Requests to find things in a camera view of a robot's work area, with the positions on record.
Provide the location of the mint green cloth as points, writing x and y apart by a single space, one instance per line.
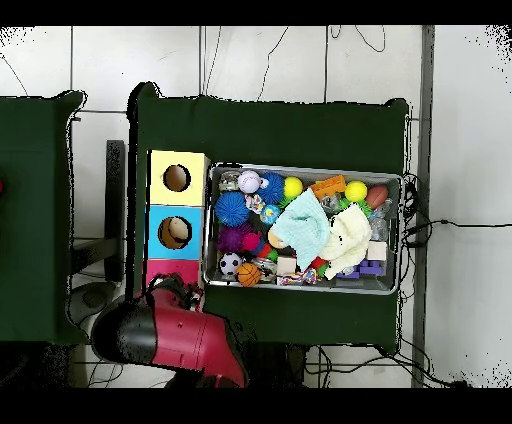
304 228

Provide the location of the orange plastic toy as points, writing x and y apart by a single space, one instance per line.
328 186

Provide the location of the cream cloth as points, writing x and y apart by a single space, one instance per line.
348 236

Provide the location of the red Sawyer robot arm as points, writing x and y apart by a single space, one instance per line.
188 336

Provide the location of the wooden box with three holes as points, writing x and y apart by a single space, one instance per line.
160 196

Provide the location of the shallow metal mesh bin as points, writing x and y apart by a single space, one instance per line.
360 284

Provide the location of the blue spiky ball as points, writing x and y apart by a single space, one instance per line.
232 208

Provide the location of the white baseball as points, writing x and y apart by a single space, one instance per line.
249 181

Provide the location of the purple spiky toy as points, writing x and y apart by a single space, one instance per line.
230 240

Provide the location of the small soccer ball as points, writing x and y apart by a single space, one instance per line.
230 263

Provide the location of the small orange basketball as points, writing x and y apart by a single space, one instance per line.
248 274

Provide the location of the dark green tablecloth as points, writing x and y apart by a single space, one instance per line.
280 132
32 200

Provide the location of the yellow ball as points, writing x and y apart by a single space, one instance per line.
356 190

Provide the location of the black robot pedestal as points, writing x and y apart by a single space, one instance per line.
280 368

